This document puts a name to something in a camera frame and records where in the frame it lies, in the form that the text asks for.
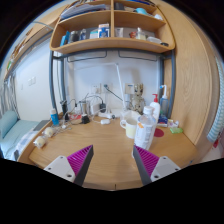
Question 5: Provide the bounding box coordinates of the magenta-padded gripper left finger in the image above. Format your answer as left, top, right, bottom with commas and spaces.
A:
43, 144, 95, 187

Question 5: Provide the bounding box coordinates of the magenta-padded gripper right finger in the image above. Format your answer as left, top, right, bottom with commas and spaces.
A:
132, 144, 182, 186

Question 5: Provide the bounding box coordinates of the clear plastic water bottle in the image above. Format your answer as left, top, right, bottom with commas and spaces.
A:
133, 105, 158, 151

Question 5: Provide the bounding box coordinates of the white ceramic mug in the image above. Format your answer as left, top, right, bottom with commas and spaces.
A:
119, 117, 138, 140

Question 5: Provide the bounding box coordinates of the small cream round bundle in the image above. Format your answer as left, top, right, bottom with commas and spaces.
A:
43, 126, 55, 138
33, 135, 47, 149

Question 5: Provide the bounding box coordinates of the small green packet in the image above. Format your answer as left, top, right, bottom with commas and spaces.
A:
169, 127, 184, 135

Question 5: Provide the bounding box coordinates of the small blue printed box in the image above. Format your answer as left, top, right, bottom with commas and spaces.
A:
157, 114, 169, 128

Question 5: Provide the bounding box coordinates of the white pink small packet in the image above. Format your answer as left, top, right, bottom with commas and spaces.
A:
167, 119, 180, 129

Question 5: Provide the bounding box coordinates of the blue tube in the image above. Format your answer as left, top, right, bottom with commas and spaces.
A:
49, 108, 60, 127

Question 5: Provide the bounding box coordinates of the white power strip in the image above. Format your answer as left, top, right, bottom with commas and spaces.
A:
98, 111, 116, 120

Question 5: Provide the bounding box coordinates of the bed with light bedding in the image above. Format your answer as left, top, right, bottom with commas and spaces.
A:
0, 109, 41, 161

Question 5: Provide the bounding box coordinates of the white desk lamp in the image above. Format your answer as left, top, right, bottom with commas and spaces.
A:
73, 61, 129, 118

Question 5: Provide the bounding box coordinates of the striped light curtain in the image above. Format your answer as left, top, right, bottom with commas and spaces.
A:
206, 56, 224, 144

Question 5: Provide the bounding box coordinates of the wooden shelf unit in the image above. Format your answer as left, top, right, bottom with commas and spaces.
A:
49, 0, 176, 55

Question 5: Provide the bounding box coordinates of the grey metal frame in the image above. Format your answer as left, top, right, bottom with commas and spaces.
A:
48, 49, 177, 119

